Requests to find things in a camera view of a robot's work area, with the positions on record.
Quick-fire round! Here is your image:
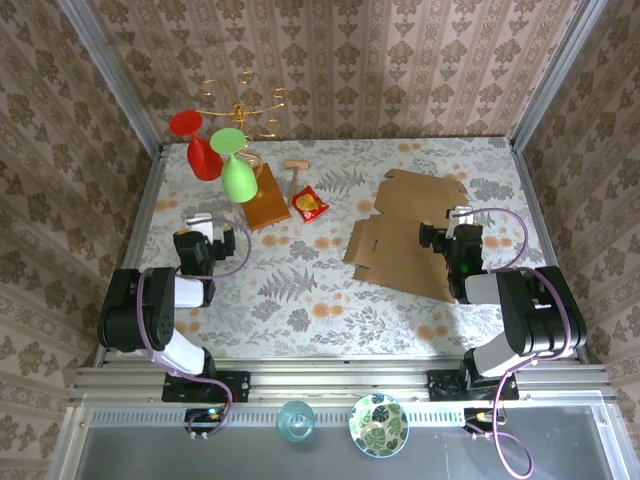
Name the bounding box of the brown cardboard box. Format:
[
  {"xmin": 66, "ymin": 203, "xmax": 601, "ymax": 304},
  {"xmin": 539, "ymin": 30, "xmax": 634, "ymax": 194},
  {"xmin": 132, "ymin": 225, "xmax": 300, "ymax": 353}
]
[{"xmin": 343, "ymin": 168, "xmax": 471, "ymax": 304}]

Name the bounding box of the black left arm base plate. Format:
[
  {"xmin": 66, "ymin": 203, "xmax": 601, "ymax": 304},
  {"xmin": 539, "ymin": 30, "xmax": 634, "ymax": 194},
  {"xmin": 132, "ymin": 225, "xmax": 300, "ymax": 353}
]
[{"xmin": 161, "ymin": 370, "xmax": 252, "ymax": 403}]

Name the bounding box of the green plastic wine glass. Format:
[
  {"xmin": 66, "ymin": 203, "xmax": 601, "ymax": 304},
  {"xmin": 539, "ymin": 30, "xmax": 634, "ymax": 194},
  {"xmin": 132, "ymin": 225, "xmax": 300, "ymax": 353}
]
[{"xmin": 208, "ymin": 127, "xmax": 260, "ymax": 204}]

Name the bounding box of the teal glass cup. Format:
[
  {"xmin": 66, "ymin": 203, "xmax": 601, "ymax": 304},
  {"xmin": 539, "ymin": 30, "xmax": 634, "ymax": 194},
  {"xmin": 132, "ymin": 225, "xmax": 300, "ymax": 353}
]
[{"xmin": 276, "ymin": 399, "xmax": 317, "ymax": 444}]

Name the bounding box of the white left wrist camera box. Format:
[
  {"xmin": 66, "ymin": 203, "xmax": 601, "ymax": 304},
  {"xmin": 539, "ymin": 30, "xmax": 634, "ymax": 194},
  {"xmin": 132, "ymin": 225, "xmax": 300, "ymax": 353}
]
[{"xmin": 185, "ymin": 213, "xmax": 216, "ymax": 237}]

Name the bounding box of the leaf pattern bowl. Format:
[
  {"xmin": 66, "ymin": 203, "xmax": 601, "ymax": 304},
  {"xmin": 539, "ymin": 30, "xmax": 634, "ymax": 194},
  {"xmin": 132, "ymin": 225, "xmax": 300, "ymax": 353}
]
[{"xmin": 348, "ymin": 392, "xmax": 411, "ymax": 459}]

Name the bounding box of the gold wire glass rack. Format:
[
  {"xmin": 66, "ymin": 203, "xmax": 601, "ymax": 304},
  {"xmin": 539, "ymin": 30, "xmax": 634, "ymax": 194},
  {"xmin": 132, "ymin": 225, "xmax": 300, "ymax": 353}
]
[{"xmin": 198, "ymin": 71, "xmax": 290, "ymax": 174}]

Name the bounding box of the red snack packet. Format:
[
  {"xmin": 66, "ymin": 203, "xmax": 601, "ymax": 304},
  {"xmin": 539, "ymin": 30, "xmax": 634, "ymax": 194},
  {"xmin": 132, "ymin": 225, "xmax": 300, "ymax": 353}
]
[{"xmin": 291, "ymin": 185, "xmax": 331, "ymax": 224}]

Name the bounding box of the aluminium frame rail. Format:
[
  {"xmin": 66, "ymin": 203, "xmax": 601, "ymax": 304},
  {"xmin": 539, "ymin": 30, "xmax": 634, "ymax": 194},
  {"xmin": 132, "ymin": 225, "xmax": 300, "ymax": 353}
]
[{"xmin": 69, "ymin": 363, "xmax": 617, "ymax": 407}]

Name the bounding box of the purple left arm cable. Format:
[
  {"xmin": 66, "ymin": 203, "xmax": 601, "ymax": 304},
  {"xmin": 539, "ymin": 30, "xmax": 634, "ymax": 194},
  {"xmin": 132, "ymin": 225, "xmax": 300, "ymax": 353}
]
[{"xmin": 138, "ymin": 215, "xmax": 254, "ymax": 442}]

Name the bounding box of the aluminium corner post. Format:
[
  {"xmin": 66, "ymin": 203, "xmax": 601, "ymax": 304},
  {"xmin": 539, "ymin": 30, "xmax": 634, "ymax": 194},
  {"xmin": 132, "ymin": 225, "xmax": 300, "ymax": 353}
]
[
  {"xmin": 53, "ymin": 0, "xmax": 165, "ymax": 154},
  {"xmin": 508, "ymin": 0, "xmax": 602, "ymax": 150}
]

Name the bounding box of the small wooden mallet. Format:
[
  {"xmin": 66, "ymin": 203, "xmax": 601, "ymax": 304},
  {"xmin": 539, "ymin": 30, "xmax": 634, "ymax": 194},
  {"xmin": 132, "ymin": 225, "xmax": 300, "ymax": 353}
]
[{"xmin": 284, "ymin": 159, "xmax": 312, "ymax": 198}]

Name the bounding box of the red plastic wine glass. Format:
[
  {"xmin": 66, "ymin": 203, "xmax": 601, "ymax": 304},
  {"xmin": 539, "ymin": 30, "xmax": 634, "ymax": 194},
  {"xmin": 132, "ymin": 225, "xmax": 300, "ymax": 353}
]
[{"xmin": 169, "ymin": 110, "xmax": 224, "ymax": 182}]

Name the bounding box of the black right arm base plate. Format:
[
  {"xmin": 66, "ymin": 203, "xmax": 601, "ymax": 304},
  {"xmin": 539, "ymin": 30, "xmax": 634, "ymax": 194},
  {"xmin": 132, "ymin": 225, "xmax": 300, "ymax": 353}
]
[{"xmin": 426, "ymin": 368, "xmax": 521, "ymax": 402}]

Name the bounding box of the small black connector board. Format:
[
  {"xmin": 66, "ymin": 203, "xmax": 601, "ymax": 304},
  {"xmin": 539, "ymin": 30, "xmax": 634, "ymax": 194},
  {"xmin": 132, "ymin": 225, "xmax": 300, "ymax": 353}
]
[
  {"xmin": 184, "ymin": 406, "xmax": 227, "ymax": 436},
  {"xmin": 463, "ymin": 406, "xmax": 507, "ymax": 435}
]

